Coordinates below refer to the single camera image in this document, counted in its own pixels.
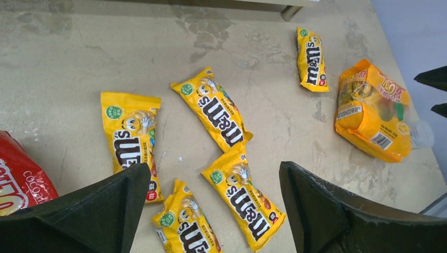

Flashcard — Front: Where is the yellow m&m bag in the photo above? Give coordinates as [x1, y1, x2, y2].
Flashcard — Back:
[151, 179, 222, 253]
[297, 27, 329, 92]
[201, 142, 287, 252]
[170, 67, 254, 152]
[100, 91, 163, 203]

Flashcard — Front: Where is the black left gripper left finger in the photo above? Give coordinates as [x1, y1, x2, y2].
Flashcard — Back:
[1, 163, 151, 252]

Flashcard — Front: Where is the orange mango candy bag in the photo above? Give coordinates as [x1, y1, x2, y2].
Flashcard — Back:
[335, 59, 412, 163]

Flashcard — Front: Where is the red mixed fruit candy bag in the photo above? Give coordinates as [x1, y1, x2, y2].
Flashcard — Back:
[1, 130, 59, 216]

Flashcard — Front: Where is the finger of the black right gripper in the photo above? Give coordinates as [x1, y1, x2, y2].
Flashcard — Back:
[414, 66, 447, 91]
[431, 103, 447, 118]

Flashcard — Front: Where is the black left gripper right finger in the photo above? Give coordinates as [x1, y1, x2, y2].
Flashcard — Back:
[279, 161, 446, 252]

